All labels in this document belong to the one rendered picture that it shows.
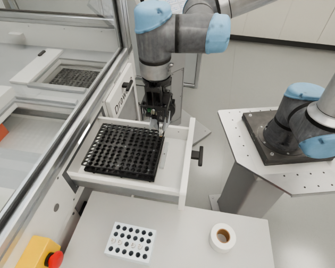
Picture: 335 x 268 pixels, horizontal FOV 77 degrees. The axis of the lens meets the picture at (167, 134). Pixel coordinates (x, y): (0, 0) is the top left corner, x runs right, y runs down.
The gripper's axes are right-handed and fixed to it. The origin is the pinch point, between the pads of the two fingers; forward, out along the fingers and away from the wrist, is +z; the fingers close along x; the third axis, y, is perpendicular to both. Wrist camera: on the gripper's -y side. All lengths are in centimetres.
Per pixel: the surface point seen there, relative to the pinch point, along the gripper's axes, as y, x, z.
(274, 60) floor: -234, 104, 95
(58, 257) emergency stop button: 39.9, -15.9, 4.8
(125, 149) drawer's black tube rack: 8.6, -10.0, 3.7
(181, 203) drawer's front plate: 21.8, 9.7, 6.8
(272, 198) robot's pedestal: -7, 52, 50
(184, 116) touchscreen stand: -103, -1, 90
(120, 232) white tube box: 29.8, -6.3, 14.1
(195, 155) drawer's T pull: 7.9, 12.0, 3.0
